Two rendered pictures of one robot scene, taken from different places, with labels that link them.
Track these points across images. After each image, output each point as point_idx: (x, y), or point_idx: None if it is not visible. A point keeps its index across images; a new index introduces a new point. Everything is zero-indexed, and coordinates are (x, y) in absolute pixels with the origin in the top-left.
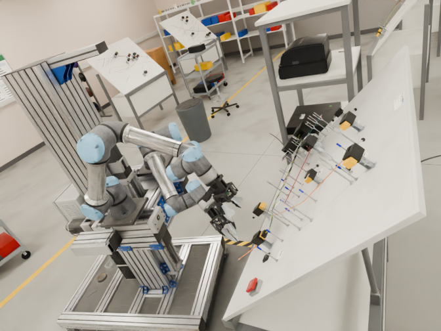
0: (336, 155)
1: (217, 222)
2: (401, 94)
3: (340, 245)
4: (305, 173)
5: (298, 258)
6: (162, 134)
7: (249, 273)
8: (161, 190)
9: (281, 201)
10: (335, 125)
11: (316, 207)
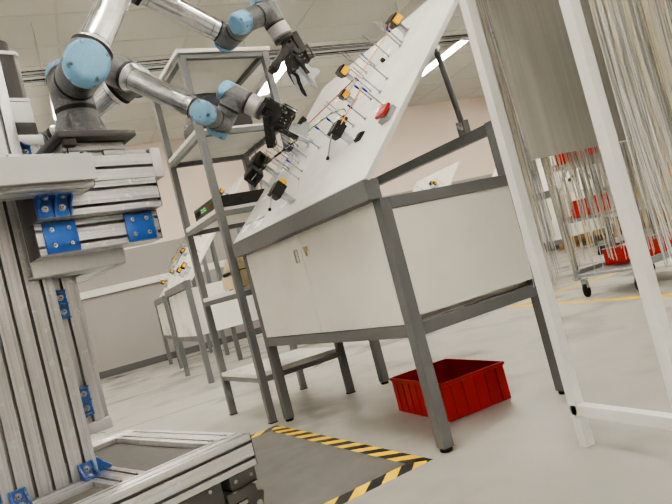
0: (344, 103)
1: (286, 112)
2: (373, 48)
3: (444, 12)
4: (305, 159)
5: (411, 64)
6: (134, 61)
7: (347, 166)
8: (176, 93)
9: (295, 188)
10: (296, 146)
11: (379, 83)
